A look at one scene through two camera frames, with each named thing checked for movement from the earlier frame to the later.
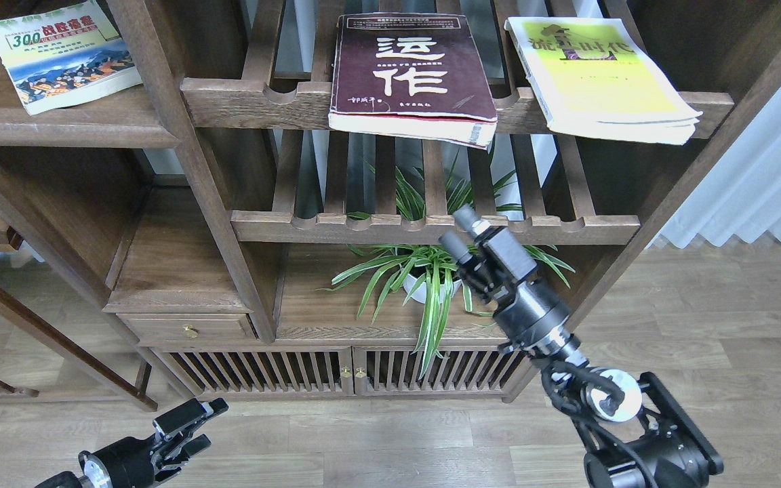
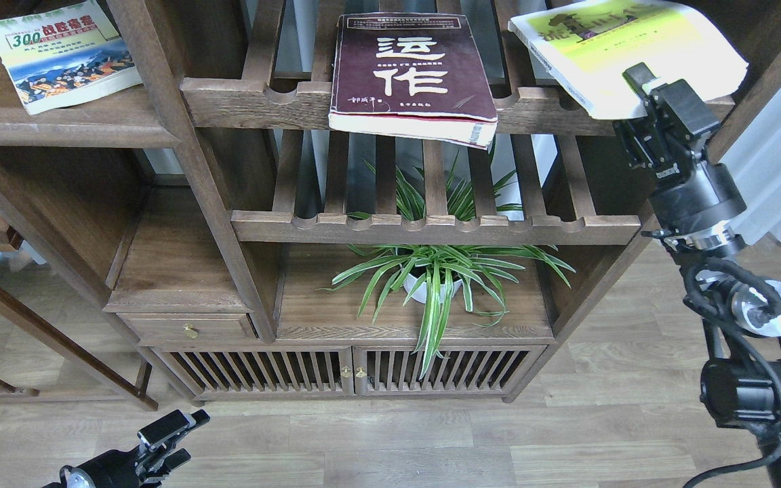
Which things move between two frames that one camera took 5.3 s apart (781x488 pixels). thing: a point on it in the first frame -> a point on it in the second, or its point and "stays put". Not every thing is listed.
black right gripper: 529,316 -> 693,199
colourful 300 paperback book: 59,56 stays put
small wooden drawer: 189,329 stays put
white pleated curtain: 769,180 stays put
